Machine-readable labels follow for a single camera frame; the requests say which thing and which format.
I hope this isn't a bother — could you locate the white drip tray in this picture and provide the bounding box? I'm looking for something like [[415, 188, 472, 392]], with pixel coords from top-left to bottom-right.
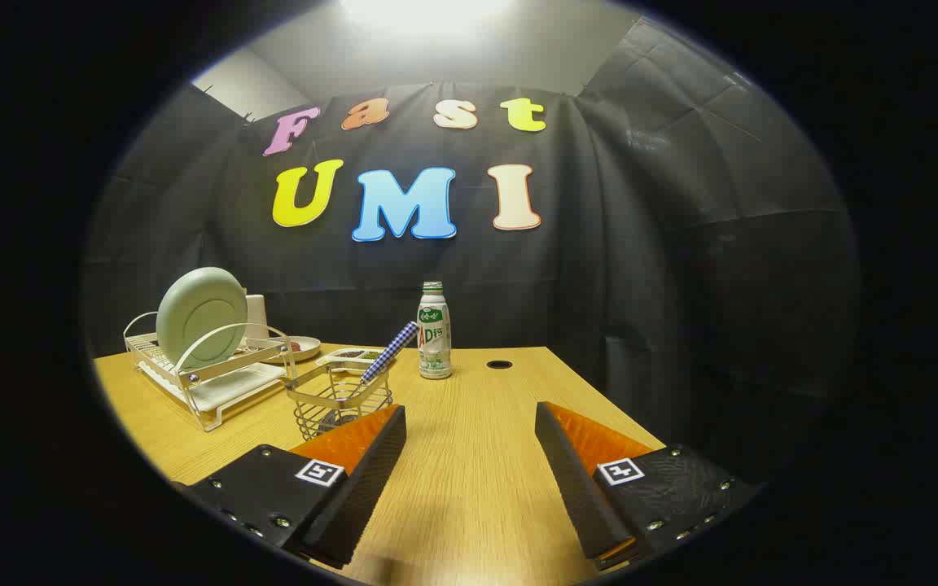
[[139, 361, 287, 413]]

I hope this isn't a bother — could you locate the pale green plate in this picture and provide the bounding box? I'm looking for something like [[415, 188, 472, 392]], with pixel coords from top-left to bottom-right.
[[156, 267, 249, 371]]

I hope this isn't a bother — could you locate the white divided tray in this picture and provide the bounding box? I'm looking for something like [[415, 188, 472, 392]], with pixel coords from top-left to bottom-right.
[[316, 348, 392, 374]]

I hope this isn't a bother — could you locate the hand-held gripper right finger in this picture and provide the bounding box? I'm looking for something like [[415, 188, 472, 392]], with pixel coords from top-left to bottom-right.
[[534, 401, 763, 571]]

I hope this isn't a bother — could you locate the white toaster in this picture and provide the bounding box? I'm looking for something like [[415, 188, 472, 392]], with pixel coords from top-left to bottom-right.
[[244, 293, 271, 343]]

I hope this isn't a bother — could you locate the black backdrop cloth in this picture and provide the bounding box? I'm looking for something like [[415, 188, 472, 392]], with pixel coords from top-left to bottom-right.
[[81, 16, 862, 489]]

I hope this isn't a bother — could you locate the metal wire basket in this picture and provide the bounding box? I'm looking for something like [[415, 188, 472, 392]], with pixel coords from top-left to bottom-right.
[[285, 361, 395, 441]]

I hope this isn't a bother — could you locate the white drink bottle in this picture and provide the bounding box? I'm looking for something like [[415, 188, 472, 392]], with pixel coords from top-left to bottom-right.
[[418, 282, 453, 381]]

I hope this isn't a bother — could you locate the white wire dish rack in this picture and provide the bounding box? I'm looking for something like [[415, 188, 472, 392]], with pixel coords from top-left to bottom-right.
[[123, 311, 300, 432]]

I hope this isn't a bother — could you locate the beige round dish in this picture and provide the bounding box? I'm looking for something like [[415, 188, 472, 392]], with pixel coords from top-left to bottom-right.
[[277, 335, 322, 364]]

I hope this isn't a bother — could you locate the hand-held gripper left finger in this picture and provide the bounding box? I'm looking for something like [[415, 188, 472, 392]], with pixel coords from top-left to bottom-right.
[[172, 405, 407, 571]]

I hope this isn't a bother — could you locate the blue checked handle spoon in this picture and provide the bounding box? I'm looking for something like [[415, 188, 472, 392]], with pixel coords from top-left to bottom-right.
[[337, 321, 419, 412]]

